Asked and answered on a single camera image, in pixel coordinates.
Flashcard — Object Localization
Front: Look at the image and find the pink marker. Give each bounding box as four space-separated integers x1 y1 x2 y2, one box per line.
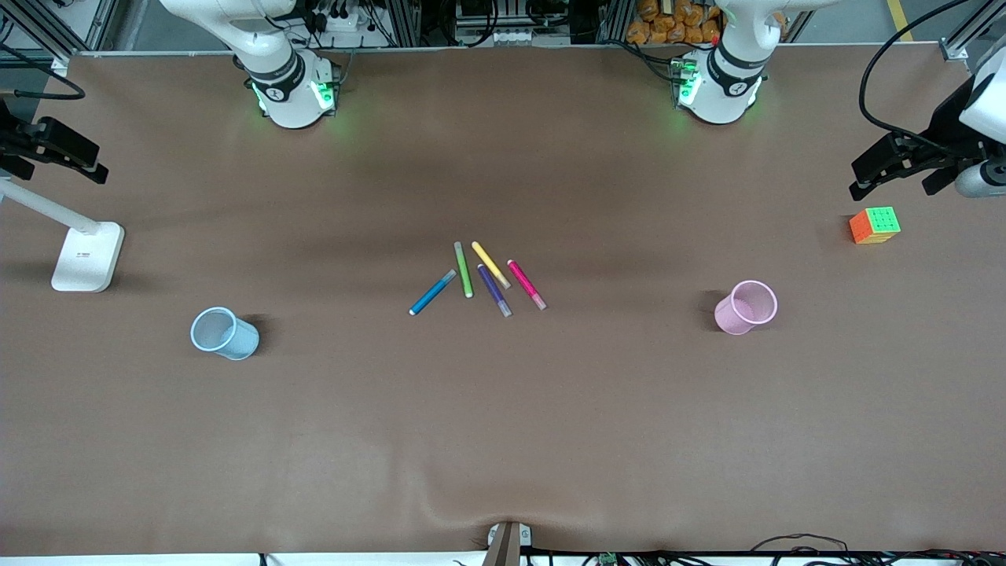
507 259 548 311

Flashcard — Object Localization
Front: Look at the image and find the blue marker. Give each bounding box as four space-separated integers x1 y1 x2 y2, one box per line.
409 269 457 317

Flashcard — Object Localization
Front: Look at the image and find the colourful puzzle cube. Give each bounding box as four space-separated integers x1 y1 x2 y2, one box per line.
849 206 902 245

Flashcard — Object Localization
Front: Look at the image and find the white lamp stand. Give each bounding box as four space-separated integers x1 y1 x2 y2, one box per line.
0 177 126 293

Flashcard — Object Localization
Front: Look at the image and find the pink mesh cup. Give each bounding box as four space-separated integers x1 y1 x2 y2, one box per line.
714 280 779 336

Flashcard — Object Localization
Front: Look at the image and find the blue mesh cup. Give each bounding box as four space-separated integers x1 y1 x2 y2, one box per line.
190 307 260 362

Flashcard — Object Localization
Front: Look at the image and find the orange snack bag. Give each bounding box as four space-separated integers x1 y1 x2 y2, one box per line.
626 0 724 46

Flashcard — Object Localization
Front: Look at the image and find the white power strip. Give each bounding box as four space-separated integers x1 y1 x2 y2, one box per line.
303 0 370 36

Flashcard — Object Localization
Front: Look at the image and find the yellow marker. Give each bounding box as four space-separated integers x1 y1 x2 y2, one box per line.
471 241 512 290

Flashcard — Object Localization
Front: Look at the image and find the purple marker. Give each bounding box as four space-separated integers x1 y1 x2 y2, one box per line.
477 263 513 318

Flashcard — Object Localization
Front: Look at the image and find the green marker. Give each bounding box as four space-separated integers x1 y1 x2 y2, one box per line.
453 241 475 299

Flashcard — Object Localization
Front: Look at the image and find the white connector block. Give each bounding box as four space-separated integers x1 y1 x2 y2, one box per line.
454 28 537 46

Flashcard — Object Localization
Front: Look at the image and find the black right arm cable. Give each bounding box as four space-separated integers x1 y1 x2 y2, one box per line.
0 45 86 101

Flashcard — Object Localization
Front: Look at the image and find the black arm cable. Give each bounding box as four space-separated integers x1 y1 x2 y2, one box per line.
0 45 86 101
859 0 971 154

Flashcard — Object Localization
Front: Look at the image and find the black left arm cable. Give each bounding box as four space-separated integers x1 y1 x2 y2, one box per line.
859 0 971 154

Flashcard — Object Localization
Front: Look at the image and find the aluminium frame post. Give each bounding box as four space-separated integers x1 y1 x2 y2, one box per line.
939 0 1006 61
0 0 119 57

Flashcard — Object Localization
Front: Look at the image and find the black cable bundle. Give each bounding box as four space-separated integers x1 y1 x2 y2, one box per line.
747 533 1006 566

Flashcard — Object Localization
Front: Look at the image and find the metal table edge bracket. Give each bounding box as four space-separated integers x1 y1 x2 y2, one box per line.
486 521 533 566

